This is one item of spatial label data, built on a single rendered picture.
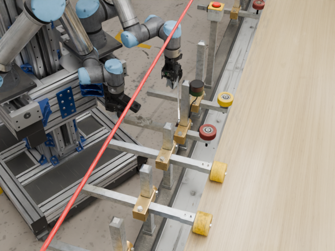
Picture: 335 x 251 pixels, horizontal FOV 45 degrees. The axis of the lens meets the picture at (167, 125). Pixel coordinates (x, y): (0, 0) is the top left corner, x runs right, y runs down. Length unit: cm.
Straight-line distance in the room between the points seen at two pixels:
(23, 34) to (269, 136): 112
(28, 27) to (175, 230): 105
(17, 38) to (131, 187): 145
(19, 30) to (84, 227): 140
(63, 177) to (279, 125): 138
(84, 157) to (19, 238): 63
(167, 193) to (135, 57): 218
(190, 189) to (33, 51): 101
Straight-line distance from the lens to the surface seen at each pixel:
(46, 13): 159
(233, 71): 268
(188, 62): 377
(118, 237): 131
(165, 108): 329
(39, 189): 261
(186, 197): 197
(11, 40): 169
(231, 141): 183
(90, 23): 207
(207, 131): 186
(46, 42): 212
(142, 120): 195
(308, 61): 239
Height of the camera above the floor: 223
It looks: 45 degrees down
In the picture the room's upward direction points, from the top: straight up
